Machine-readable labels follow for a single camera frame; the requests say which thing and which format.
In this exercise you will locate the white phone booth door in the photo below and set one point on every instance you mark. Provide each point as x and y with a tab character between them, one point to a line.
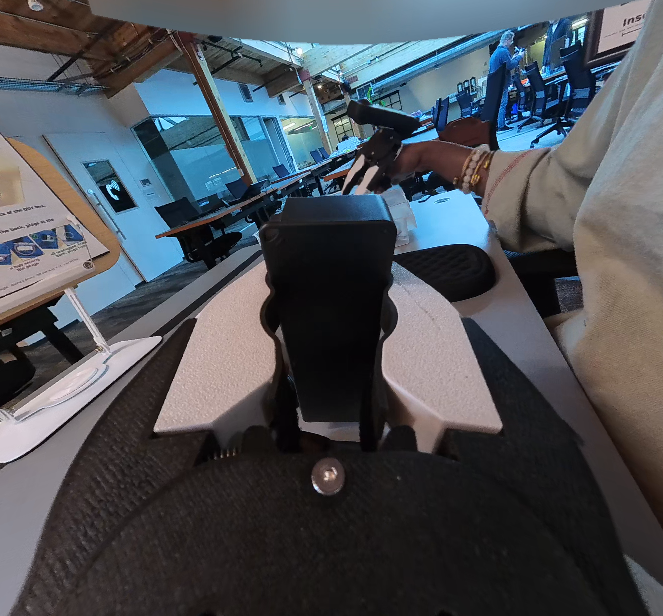
109	191

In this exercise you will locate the black mesh wrist rest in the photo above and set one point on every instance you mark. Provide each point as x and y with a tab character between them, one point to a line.
445	272

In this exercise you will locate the person's right hand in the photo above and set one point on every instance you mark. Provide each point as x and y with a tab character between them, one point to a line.
430	158

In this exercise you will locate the clear plastic bin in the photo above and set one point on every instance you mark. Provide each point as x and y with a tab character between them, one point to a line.
404	217

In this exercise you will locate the wooden office desk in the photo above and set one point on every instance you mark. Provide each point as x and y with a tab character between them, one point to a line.
217	220

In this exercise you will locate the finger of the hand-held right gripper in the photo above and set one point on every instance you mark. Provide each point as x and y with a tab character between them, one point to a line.
372	181
355	176

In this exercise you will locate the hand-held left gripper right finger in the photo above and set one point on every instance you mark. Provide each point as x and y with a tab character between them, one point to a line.
440	367

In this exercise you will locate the black office chair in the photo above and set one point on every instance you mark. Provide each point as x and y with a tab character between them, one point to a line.
494	98
577	88
181	212

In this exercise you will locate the person's right forearm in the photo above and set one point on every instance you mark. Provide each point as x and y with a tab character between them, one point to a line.
533	202

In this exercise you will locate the person's cream sweater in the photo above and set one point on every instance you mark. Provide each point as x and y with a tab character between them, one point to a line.
621	212

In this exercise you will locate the white document stand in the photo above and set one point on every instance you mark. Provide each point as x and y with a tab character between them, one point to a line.
77	383

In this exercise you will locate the black usb hub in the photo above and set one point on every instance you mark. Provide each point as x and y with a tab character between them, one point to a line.
326	290

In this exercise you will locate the wooden support post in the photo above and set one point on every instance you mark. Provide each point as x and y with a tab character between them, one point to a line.
217	108

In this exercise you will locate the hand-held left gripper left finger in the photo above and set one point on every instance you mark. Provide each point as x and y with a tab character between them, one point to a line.
222	367

